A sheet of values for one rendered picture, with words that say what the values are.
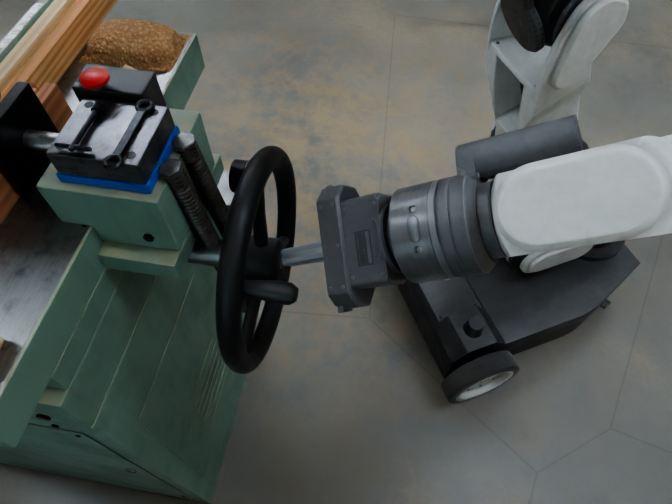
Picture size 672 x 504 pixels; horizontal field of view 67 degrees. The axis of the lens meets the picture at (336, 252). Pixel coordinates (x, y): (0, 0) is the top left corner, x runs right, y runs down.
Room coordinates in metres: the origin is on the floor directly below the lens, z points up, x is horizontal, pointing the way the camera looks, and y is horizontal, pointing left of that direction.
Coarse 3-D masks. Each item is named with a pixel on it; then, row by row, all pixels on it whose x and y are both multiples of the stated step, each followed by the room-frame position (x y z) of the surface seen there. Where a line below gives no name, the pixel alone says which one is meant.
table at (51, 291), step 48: (192, 48) 0.67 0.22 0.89; (0, 240) 0.32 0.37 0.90; (48, 240) 0.32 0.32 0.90; (96, 240) 0.33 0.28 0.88; (192, 240) 0.35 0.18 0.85; (0, 288) 0.26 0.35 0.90; (48, 288) 0.26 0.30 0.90; (0, 336) 0.20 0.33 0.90; (48, 336) 0.21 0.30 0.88; (0, 384) 0.15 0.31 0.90; (0, 432) 0.12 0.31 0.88
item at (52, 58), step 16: (80, 0) 0.72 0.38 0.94; (96, 0) 0.74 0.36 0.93; (112, 0) 0.78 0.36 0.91; (64, 16) 0.68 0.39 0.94; (80, 16) 0.69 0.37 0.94; (96, 16) 0.72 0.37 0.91; (64, 32) 0.64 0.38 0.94; (80, 32) 0.67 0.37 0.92; (48, 48) 0.60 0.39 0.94; (64, 48) 0.63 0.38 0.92; (80, 48) 0.66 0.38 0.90; (32, 64) 0.57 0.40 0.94; (48, 64) 0.59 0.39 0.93; (64, 64) 0.61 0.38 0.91; (16, 80) 0.54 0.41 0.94; (32, 80) 0.55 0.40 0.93; (48, 80) 0.57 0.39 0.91
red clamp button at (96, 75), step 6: (84, 72) 0.44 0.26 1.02; (90, 72) 0.44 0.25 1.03; (96, 72) 0.44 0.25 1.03; (102, 72) 0.44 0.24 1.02; (84, 78) 0.43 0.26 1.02; (90, 78) 0.43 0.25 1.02; (96, 78) 0.43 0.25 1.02; (102, 78) 0.43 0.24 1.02; (108, 78) 0.44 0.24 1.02; (84, 84) 0.43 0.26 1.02; (90, 84) 0.43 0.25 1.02; (96, 84) 0.43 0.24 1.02; (102, 84) 0.43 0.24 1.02
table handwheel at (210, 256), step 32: (256, 160) 0.39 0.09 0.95; (288, 160) 0.46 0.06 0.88; (256, 192) 0.34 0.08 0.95; (288, 192) 0.46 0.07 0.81; (256, 224) 0.36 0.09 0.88; (288, 224) 0.45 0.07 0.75; (192, 256) 0.35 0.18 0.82; (224, 256) 0.27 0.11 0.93; (256, 256) 0.34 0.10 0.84; (224, 288) 0.25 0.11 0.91; (224, 320) 0.23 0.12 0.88; (224, 352) 0.21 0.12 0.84; (256, 352) 0.25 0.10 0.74
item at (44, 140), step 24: (24, 96) 0.45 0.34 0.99; (0, 120) 0.40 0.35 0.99; (24, 120) 0.43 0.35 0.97; (48, 120) 0.46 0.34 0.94; (0, 144) 0.39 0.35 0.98; (24, 144) 0.41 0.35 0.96; (48, 144) 0.41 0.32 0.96; (0, 168) 0.38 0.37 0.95; (24, 168) 0.39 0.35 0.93; (24, 192) 0.38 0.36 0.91
